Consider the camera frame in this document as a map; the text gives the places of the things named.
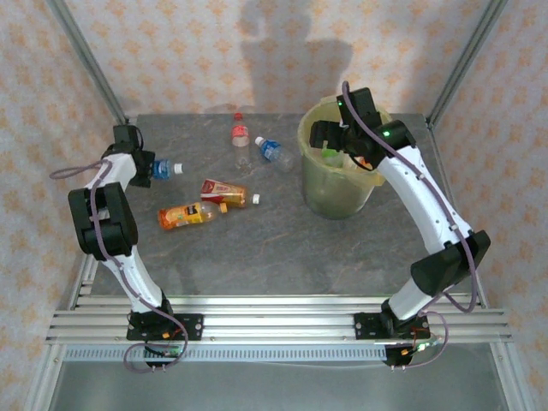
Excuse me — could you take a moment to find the grey metal lower shelf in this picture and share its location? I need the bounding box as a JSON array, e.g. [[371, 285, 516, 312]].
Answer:
[[46, 361, 513, 411]]

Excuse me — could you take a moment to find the aluminium front rail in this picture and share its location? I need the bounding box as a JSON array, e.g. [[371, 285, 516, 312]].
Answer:
[[45, 295, 514, 347]]

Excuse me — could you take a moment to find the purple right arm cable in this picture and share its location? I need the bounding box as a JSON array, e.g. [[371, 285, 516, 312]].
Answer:
[[341, 80, 479, 372]]

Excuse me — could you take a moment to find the green lime label bottle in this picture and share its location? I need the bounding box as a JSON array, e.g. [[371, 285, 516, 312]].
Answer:
[[320, 145, 346, 169]]

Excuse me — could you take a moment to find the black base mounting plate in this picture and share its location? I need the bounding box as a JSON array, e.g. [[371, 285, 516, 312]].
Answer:
[[354, 312, 431, 343], [127, 313, 205, 343]]

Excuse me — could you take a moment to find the aluminium frame post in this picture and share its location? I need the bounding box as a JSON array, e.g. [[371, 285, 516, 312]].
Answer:
[[426, 0, 510, 129], [45, 0, 132, 129]]

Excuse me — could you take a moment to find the blue label bottle white cap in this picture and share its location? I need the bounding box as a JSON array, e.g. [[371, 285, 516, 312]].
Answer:
[[152, 158, 185, 179], [254, 135, 295, 173]]

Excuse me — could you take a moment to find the red gold tea bottle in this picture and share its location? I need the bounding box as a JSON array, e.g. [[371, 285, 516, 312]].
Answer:
[[200, 178, 262, 210]]

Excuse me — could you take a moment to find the small circuit board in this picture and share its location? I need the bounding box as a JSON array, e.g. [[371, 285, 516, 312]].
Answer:
[[143, 344, 188, 359], [400, 337, 442, 356]]

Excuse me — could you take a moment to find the grey slotted cable duct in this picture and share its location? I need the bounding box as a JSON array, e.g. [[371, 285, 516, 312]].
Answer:
[[63, 344, 389, 364]]

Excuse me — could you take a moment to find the orange juice bottle yellow cap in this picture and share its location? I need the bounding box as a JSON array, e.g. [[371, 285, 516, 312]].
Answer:
[[158, 200, 229, 233]]

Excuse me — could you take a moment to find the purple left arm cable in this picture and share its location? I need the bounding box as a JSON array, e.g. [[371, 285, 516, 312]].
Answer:
[[50, 158, 190, 374]]

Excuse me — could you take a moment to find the red label cola bottle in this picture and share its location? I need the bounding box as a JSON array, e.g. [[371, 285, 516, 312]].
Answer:
[[230, 112, 253, 171]]

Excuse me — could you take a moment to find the aluminium frame leg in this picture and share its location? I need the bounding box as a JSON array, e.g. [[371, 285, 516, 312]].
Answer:
[[23, 344, 68, 411], [490, 342, 530, 411]]

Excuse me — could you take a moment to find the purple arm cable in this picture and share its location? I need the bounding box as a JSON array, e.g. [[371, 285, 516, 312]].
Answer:
[[341, 80, 479, 372], [50, 158, 190, 374]]

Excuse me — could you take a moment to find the aluminium side rail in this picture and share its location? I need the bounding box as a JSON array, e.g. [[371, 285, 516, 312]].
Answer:
[[70, 117, 139, 309], [426, 115, 490, 310]]

